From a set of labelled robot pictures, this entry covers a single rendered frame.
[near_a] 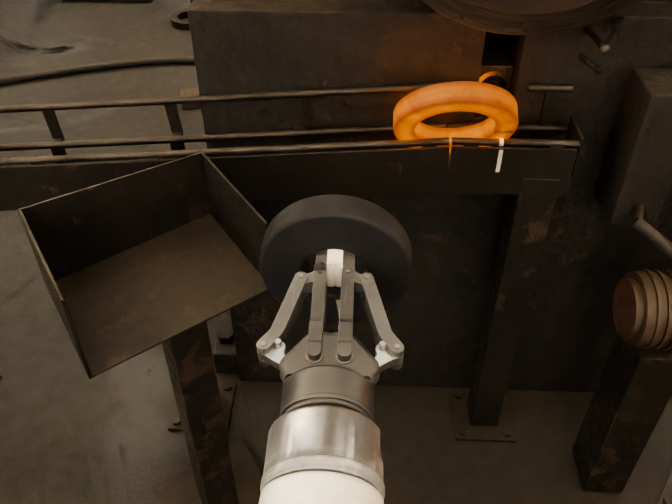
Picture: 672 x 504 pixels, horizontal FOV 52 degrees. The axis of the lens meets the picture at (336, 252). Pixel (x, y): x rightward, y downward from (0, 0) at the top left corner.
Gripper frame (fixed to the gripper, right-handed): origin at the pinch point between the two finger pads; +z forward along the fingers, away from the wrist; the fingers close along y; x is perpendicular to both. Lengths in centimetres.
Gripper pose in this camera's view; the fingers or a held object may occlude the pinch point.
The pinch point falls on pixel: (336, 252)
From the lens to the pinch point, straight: 68.2
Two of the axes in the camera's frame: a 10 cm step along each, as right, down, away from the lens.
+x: -0.1, -7.2, -6.9
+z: 0.4, -6.9, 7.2
